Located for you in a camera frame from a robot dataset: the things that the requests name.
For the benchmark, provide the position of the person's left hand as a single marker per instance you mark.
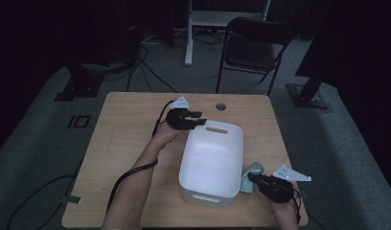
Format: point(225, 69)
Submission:
point(166, 134)

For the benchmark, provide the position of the black folding chair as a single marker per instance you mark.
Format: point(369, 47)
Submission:
point(252, 51)

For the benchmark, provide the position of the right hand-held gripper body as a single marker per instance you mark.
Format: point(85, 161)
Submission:
point(276, 190)

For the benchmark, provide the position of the white plastic bin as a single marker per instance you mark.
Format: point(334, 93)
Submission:
point(212, 159)

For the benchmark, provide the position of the light blue cloth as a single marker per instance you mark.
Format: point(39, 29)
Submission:
point(251, 169)

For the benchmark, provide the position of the grey tape piece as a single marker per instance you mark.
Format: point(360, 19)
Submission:
point(70, 200)
point(303, 193)

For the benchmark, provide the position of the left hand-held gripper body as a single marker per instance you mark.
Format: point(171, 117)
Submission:
point(177, 119)

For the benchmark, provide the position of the white desk frame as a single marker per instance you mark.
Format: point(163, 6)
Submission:
point(212, 18)

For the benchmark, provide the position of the person's right hand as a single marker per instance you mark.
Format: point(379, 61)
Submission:
point(284, 212)

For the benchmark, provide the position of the black stand base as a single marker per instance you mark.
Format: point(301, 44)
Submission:
point(307, 96)
point(80, 86)

